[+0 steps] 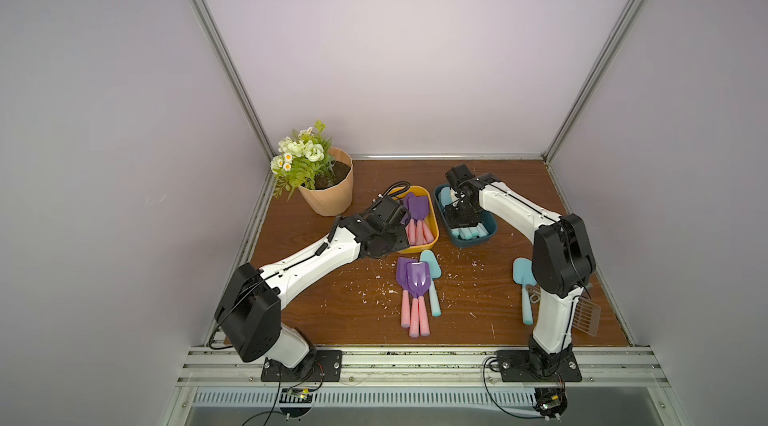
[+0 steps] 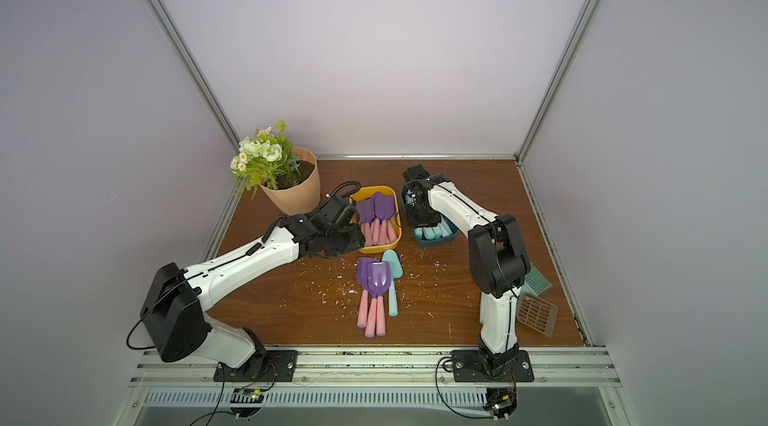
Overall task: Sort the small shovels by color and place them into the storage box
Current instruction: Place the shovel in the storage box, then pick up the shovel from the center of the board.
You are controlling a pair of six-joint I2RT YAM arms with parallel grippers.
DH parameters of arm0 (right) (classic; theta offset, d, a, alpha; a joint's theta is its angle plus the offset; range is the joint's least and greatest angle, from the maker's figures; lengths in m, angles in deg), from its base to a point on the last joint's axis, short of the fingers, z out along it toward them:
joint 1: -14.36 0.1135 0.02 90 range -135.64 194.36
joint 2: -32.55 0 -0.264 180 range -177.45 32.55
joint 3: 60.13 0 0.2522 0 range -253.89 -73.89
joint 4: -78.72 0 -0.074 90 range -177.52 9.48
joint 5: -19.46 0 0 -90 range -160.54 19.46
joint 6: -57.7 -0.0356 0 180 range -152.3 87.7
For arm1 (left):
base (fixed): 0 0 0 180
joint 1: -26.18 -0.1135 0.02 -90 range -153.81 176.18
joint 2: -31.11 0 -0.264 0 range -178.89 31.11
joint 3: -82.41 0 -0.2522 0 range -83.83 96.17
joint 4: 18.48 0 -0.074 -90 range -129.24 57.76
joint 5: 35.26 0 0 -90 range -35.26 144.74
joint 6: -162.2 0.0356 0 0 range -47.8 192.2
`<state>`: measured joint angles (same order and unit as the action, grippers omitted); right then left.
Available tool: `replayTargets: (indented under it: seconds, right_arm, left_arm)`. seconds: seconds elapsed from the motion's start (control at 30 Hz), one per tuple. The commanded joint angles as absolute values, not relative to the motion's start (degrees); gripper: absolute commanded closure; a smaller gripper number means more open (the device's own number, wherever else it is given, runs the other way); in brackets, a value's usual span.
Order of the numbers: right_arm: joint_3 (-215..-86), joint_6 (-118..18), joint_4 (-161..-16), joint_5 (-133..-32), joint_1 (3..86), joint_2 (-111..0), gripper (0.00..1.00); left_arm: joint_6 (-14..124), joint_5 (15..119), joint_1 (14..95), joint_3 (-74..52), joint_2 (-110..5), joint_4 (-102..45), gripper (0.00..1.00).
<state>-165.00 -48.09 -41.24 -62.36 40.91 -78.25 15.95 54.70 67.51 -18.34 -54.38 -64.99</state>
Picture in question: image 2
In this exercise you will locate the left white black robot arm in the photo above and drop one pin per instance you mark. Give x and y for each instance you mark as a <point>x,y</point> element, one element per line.
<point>174,313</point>

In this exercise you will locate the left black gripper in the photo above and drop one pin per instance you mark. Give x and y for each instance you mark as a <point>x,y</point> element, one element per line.
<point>355,230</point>

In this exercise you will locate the terracotta flower pot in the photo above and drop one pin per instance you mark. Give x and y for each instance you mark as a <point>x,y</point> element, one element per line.
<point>303,197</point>

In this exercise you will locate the aluminium front rail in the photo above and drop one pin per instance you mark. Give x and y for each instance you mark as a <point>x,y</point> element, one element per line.
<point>414,366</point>

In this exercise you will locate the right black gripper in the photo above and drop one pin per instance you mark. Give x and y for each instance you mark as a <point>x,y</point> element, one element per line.
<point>419,207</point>

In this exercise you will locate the purple shovel pink handle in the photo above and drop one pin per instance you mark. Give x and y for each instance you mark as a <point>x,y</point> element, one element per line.
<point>384,208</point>
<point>391,233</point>
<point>362,275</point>
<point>378,284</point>
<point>364,229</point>
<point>375,232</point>
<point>366,214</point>

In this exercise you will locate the white flowers green plant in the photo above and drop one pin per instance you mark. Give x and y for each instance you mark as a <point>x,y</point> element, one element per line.
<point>266,159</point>

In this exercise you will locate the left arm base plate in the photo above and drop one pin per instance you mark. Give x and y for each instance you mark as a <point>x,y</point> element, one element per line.
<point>264,366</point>

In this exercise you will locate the brown slotted scoop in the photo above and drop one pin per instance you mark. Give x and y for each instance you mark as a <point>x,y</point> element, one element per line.
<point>538,314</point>

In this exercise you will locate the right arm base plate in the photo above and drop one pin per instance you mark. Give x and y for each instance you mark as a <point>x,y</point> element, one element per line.
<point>476,365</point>

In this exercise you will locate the dark teal storage box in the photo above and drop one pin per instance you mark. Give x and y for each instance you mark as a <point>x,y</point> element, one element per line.
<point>417,232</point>

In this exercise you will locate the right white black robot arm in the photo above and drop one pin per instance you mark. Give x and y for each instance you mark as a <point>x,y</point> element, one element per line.
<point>498,258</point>

